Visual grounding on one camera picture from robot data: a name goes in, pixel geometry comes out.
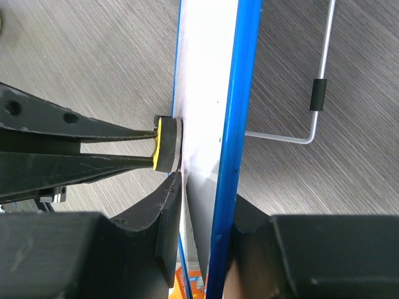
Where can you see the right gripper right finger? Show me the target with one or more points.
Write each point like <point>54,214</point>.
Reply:
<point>251,270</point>

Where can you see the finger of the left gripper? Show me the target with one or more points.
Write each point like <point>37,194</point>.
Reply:
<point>25,113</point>
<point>23,175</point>

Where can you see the wire whiteboard stand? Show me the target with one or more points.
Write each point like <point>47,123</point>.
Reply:
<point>318,90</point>

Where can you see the yellow whiteboard eraser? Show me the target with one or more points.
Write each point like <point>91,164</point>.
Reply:
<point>168,144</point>

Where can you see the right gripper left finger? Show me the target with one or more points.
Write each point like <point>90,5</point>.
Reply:
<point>152,228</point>

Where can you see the blue framed whiteboard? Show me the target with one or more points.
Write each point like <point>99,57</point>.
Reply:
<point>214,64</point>

